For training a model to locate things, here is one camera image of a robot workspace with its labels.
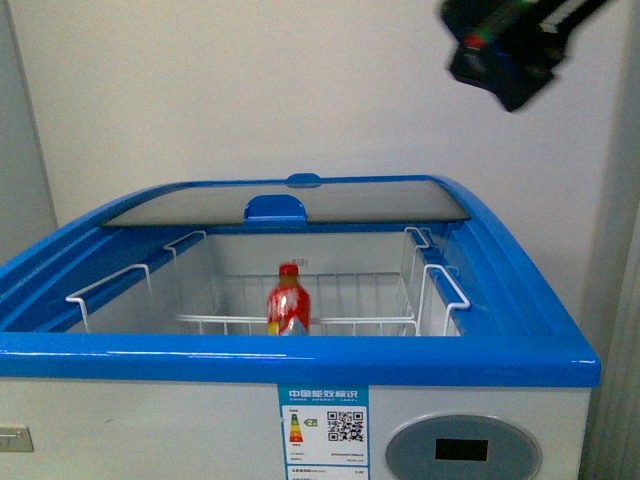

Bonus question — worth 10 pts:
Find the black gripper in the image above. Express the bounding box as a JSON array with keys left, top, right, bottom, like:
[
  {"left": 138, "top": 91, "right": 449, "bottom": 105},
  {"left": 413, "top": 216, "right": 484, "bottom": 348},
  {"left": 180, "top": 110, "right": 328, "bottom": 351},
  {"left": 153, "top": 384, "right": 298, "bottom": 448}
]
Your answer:
[{"left": 440, "top": 0, "right": 604, "bottom": 112}]

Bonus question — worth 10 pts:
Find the glass sliding freezer lid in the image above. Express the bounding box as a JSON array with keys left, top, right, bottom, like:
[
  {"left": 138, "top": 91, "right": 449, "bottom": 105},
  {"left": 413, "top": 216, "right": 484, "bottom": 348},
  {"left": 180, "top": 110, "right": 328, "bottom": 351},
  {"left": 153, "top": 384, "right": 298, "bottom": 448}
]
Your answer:
[{"left": 106, "top": 174, "right": 470, "bottom": 228}]

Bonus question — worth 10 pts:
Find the red drink bottle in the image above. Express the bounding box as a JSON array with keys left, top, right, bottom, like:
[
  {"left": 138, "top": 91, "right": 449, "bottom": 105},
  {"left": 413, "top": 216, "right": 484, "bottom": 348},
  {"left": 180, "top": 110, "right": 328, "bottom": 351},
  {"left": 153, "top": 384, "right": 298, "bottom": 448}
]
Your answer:
[{"left": 267, "top": 263, "right": 311, "bottom": 336}]

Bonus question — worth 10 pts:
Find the white blue chest freezer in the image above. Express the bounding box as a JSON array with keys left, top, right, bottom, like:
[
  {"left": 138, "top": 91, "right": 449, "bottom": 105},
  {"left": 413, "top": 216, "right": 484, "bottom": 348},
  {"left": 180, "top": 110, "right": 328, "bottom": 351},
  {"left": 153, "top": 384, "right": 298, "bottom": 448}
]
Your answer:
[{"left": 1, "top": 175, "right": 601, "bottom": 479}]

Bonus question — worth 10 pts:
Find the oval grey control panel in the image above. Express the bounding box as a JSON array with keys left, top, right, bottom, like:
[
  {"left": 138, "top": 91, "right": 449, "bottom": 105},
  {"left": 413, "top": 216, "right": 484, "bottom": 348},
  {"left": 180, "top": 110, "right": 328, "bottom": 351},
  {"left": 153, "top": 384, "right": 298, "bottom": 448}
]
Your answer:
[{"left": 385, "top": 414, "right": 542, "bottom": 479}]

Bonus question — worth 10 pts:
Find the blue energy efficiency label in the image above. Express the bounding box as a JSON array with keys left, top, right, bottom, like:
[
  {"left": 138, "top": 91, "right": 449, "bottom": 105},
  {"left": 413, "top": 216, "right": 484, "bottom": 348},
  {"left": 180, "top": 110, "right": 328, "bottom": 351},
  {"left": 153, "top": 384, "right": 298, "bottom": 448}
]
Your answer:
[{"left": 278, "top": 384, "right": 371, "bottom": 480}]

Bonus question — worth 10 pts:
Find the grey cabinet at left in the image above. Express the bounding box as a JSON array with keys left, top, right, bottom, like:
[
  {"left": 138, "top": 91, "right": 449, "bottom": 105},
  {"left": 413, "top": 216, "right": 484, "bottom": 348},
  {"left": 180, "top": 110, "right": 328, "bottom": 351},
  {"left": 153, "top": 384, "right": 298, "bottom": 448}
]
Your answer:
[{"left": 1, "top": 1, "right": 58, "bottom": 263}]

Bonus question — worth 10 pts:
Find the silver brand nameplate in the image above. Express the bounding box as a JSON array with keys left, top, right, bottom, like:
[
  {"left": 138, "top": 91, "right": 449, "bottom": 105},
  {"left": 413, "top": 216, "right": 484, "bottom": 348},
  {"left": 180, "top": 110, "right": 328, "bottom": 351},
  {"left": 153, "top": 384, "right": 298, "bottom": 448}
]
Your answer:
[{"left": 0, "top": 425, "right": 34, "bottom": 453}]

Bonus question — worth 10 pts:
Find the white wire freezer basket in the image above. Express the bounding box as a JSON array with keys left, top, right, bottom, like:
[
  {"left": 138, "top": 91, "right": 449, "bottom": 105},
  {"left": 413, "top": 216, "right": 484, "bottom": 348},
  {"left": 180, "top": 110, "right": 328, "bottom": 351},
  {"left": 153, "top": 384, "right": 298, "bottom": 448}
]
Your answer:
[{"left": 66, "top": 227, "right": 471, "bottom": 337}]

